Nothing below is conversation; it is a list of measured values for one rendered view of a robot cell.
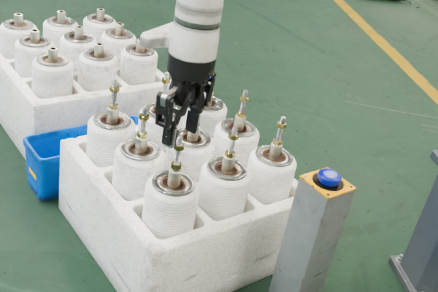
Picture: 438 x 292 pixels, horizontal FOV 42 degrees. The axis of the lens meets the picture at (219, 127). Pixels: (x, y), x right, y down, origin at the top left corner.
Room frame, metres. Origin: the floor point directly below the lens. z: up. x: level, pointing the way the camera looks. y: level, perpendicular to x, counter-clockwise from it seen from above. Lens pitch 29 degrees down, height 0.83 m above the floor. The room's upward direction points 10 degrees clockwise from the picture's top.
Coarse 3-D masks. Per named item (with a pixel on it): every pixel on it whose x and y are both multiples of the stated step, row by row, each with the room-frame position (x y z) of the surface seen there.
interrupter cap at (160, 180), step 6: (156, 174) 0.84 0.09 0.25; (162, 174) 0.85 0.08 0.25; (186, 174) 0.86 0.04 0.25; (156, 180) 0.83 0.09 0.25; (162, 180) 0.83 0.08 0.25; (186, 180) 0.84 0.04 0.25; (192, 180) 0.84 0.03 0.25; (156, 186) 0.81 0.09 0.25; (162, 186) 0.81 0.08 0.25; (168, 186) 0.82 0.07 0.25; (180, 186) 0.82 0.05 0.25; (186, 186) 0.82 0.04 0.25; (192, 186) 0.82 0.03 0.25; (162, 192) 0.79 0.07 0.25; (168, 192) 0.80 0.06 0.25; (174, 192) 0.80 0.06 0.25; (180, 192) 0.80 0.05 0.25; (186, 192) 0.80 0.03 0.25
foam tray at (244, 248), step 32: (64, 160) 1.00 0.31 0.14; (64, 192) 0.99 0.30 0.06; (96, 192) 0.88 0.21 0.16; (96, 224) 0.87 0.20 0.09; (128, 224) 0.79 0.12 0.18; (224, 224) 0.83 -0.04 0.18; (256, 224) 0.87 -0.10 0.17; (96, 256) 0.87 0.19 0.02; (128, 256) 0.78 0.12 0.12; (160, 256) 0.73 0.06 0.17; (192, 256) 0.78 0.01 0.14; (224, 256) 0.83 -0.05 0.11; (256, 256) 0.88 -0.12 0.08; (128, 288) 0.77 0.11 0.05; (160, 288) 0.74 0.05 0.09; (192, 288) 0.78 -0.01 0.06; (224, 288) 0.84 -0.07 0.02
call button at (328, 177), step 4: (324, 168) 0.84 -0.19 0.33; (328, 168) 0.84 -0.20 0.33; (320, 172) 0.83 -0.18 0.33; (324, 172) 0.83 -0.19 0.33; (328, 172) 0.83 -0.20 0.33; (332, 172) 0.83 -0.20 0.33; (336, 172) 0.83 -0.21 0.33; (320, 176) 0.82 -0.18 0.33; (324, 176) 0.82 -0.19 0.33; (328, 176) 0.82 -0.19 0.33; (332, 176) 0.82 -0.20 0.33; (336, 176) 0.82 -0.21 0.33; (340, 176) 0.82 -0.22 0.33; (320, 180) 0.81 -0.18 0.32; (324, 180) 0.81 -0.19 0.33; (328, 180) 0.81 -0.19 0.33; (332, 180) 0.81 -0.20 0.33; (336, 180) 0.81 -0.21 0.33; (340, 180) 0.82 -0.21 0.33; (324, 184) 0.81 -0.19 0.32; (328, 184) 0.81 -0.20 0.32; (332, 184) 0.81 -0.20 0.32; (336, 184) 0.81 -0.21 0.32
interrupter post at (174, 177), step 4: (172, 172) 0.82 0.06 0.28; (176, 172) 0.82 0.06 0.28; (180, 172) 0.82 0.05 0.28; (168, 176) 0.83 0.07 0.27; (172, 176) 0.82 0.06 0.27; (176, 176) 0.82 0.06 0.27; (180, 176) 0.82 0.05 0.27; (168, 180) 0.82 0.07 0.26; (172, 180) 0.82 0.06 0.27; (176, 180) 0.82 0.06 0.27; (180, 180) 0.83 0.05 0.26; (168, 184) 0.82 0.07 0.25; (172, 184) 0.82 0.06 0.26; (176, 184) 0.82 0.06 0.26
